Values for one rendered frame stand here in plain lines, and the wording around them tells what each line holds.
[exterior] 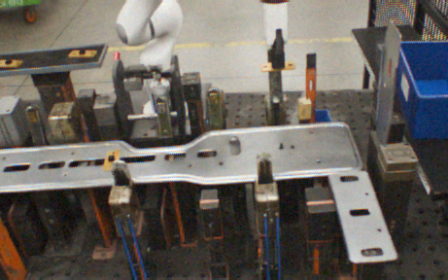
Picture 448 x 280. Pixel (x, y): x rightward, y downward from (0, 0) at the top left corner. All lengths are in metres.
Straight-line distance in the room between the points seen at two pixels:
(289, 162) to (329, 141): 0.14
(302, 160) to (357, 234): 0.28
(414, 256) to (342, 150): 0.38
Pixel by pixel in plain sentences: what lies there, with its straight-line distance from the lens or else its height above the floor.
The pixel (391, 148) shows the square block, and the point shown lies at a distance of 1.33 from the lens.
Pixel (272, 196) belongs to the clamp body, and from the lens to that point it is 1.20.
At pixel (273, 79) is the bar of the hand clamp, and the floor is 1.13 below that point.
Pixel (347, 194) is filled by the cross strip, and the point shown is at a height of 1.00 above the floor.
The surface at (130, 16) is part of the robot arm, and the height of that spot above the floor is 1.23.
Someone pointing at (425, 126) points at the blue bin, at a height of 1.07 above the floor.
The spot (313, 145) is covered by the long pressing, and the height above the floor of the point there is 1.00.
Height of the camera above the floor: 1.86
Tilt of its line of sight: 36 degrees down
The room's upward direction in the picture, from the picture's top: 6 degrees counter-clockwise
